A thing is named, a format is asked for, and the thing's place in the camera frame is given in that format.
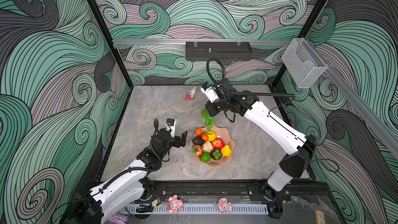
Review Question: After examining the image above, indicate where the pink cartoon figurine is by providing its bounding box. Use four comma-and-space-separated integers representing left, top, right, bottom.
167, 195, 183, 214
217, 198, 232, 214

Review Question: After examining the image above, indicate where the green fake grape bunch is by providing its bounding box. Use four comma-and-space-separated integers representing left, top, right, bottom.
201, 108, 215, 130

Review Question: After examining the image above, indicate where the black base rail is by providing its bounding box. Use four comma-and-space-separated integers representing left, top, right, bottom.
136, 179, 330, 203

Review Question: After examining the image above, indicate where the dark purple fake mangosteen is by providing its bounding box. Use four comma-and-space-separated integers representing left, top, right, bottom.
210, 148, 222, 160

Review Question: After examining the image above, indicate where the small yellow fake pear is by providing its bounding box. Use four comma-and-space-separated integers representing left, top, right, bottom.
221, 145, 232, 157

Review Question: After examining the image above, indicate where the yellow fake lemon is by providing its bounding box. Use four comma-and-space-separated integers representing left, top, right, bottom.
206, 131, 217, 142

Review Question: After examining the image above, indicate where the red fake strawberry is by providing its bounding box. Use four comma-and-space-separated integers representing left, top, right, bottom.
192, 145, 203, 157

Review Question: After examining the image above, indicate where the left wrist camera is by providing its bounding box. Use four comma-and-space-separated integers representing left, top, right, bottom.
166, 118, 176, 138

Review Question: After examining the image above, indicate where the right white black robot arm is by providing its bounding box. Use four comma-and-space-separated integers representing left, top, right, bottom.
201, 58, 317, 202

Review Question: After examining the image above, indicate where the purple glitter cylinder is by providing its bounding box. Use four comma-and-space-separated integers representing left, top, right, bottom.
108, 213, 129, 224

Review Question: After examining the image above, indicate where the green fake lime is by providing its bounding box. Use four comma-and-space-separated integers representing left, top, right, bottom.
200, 151, 211, 163

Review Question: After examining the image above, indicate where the pink cartoon figurine left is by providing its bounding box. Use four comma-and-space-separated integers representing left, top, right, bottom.
167, 195, 183, 214

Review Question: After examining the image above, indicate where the pink cartoon figurine right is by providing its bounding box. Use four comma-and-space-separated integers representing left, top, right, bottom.
217, 198, 232, 214

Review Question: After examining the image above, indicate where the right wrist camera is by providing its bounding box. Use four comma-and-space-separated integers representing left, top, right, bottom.
201, 82, 219, 103

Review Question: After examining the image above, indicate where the red fake apple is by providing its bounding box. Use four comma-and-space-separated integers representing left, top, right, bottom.
211, 138, 225, 150

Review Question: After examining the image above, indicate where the clear acrylic wall box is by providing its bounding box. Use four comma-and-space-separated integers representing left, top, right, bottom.
282, 38, 327, 89

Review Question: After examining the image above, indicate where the white rabbit figurine pink base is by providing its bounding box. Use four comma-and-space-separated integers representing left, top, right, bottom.
184, 87, 196, 100

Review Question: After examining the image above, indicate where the dark fake avocado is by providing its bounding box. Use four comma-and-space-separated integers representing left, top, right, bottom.
192, 136, 205, 146

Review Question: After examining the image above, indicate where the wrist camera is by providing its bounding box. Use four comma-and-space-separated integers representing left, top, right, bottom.
166, 118, 176, 138
201, 82, 219, 103

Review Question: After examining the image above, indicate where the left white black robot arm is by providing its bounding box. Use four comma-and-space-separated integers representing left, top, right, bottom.
60, 119, 188, 224

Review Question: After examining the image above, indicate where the black perforated wall tray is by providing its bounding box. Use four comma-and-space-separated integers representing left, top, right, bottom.
185, 41, 253, 62

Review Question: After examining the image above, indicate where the white slotted cable duct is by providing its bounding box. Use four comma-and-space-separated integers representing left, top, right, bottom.
119, 203, 268, 215

